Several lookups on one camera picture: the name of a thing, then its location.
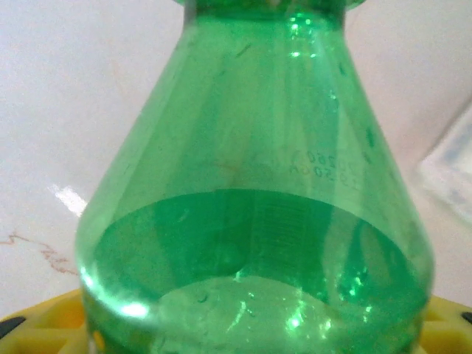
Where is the clear plastic zip packet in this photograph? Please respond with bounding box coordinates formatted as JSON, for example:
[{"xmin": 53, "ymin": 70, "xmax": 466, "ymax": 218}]
[{"xmin": 416, "ymin": 106, "xmax": 472, "ymax": 207}]

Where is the green bottle with yellow cap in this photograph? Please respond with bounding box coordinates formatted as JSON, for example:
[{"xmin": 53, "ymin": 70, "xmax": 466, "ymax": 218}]
[{"xmin": 73, "ymin": 0, "xmax": 434, "ymax": 354}]

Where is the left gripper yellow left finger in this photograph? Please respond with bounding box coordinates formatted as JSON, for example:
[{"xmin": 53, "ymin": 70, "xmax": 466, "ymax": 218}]
[{"xmin": 0, "ymin": 289, "xmax": 93, "ymax": 354}]

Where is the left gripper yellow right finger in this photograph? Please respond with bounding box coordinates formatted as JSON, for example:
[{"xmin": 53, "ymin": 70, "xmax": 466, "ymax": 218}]
[{"xmin": 420, "ymin": 296, "xmax": 472, "ymax": 354}]

